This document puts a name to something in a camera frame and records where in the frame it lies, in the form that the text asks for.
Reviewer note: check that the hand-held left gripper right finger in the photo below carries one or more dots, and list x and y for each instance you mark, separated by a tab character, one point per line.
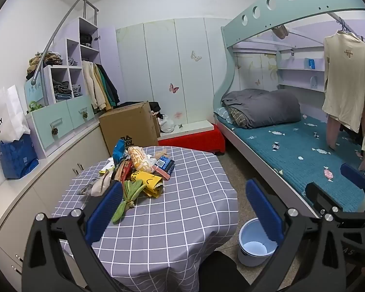
266	213

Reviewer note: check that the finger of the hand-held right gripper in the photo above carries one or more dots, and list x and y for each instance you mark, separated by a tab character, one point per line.
354	176
318	196

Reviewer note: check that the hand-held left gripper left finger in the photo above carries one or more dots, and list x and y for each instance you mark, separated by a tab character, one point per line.
105	210

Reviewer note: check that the grey white plastic wrapper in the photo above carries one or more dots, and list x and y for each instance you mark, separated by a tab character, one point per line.
97	185

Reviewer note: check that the green vegetable leaves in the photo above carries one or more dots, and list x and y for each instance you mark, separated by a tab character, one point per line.
129	193

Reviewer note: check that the light blue waste bin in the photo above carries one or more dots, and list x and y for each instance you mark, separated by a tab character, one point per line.
255	249

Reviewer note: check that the yellow and white carton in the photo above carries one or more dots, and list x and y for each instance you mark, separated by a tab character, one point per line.
106	167

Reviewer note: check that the red and brown paper bag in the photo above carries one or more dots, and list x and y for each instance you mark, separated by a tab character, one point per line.
126	168

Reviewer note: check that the yellow packet with black print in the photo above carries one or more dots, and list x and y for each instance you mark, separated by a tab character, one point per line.
149	182

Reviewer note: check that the blue snack packet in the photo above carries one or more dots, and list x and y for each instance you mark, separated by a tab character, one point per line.
119	150

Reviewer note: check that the orange white patterned snack bag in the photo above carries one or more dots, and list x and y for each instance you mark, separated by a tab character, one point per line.
140	158

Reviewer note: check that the dark blue box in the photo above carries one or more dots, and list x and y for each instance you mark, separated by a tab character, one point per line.
164	165

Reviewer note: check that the pink hanging garment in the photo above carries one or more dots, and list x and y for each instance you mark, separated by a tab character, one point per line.
333	130

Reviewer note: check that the teal fish print mattress sheet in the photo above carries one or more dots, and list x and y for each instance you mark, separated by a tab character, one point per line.
292	152

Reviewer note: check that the low white cabinet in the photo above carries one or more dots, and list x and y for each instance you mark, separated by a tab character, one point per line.
48	182

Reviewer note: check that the grey checked tablecloth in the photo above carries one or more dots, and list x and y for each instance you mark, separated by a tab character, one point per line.
176	206

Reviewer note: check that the large cardboard box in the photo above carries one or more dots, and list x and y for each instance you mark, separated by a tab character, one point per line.
124	124

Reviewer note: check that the cream hanging sweater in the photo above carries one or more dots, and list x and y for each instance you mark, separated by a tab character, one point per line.
346	82

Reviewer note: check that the small mint drawer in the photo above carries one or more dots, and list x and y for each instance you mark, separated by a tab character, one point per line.
80	111

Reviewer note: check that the red bench with white top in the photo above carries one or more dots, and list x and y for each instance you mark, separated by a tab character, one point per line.
194	140

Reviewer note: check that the blue shopping bag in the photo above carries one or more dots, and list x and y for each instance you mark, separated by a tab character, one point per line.
16	158

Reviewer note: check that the large mint drawer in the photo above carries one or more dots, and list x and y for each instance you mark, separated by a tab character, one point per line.
51	121

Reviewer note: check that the white plastic bag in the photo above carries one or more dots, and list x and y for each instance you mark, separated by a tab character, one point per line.
166	124

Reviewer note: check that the grey pillow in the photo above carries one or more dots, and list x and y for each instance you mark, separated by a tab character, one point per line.
261	106

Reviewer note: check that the black clothes heap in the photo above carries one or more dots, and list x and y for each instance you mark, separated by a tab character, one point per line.
155	107

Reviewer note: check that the small blue box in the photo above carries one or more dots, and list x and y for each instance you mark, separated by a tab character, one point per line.
310	63

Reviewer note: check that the green hanging jacket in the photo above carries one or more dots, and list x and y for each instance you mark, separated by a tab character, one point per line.
105	88

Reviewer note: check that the folded jeans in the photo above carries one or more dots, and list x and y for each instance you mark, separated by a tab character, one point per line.
76	90

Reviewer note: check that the green plant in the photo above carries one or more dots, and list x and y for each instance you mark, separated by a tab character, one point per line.
36	106

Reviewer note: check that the black hanging jacket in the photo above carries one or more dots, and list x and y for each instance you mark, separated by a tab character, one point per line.
112	85

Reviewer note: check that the cream hanging jacket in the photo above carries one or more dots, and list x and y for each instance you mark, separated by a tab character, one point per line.
92	85

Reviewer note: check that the folded dark clothes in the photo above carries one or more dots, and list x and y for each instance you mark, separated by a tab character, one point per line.
62	89

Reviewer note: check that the white paper bag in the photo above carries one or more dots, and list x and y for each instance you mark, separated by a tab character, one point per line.
6	115

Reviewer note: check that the olive clothes pile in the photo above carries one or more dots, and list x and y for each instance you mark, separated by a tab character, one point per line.
45	62

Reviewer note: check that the mint green drawer cabinet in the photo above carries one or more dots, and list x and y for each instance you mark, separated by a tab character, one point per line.
74	51

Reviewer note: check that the metal clip lamp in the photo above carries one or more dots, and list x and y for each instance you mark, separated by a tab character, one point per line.
280	32

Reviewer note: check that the white wardrobe with butterflies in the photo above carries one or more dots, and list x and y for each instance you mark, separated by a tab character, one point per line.
170	60

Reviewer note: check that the black clothes in cubby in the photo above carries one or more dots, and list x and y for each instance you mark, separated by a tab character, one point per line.
85	39

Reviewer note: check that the curved metal handrail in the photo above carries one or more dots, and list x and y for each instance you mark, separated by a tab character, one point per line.
53	36

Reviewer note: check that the teal and white bunk bed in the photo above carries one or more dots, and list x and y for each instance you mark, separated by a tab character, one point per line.
261	12

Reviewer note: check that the clothes rail with hangers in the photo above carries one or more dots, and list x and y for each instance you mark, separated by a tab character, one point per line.
345	26

